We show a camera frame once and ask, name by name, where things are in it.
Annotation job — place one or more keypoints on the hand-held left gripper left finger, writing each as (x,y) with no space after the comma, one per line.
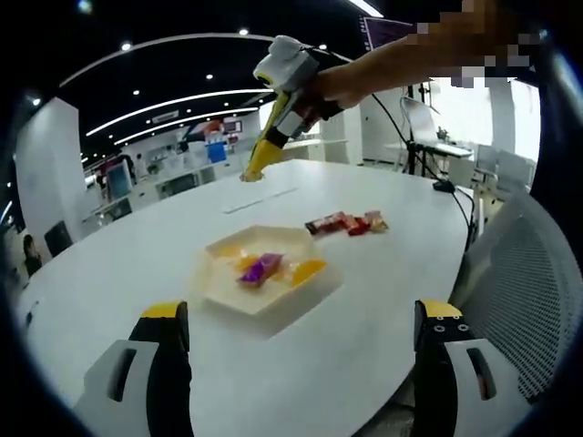
(136,391)

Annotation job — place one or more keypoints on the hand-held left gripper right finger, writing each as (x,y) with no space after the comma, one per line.
(451,391)

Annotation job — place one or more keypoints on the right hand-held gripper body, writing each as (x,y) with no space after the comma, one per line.
(287,64)

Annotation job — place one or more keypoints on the small gold food packet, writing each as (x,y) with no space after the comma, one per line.
(377,221)

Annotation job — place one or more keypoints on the orange clear food packet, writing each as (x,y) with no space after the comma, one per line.
(307,271)
(246,263)

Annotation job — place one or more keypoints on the purple food packet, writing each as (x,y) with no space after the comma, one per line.
(259,271)

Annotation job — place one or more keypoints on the beige hexagonal container tray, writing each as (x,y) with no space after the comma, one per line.
(300,304)

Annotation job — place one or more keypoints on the person's right hand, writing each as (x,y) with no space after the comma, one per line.
(344,86)

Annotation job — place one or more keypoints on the blue box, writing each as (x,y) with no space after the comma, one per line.
(217,151)

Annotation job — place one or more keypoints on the white low cabinet row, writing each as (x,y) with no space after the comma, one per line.
(228,169)

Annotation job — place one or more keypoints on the hanging dark monitor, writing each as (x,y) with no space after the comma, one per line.
(380,32)

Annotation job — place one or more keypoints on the white tilted panel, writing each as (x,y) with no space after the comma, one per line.
(421,120)

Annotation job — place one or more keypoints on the grey mesh office chair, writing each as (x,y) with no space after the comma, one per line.
(514,273)

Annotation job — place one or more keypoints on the black plug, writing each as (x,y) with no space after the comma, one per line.
(442,186)

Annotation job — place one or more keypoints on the white desk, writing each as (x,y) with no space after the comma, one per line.
(455,151)

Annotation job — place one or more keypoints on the teal screen monitor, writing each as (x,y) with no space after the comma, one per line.
(119,179)

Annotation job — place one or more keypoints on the white office chair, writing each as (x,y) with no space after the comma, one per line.
(503,168)

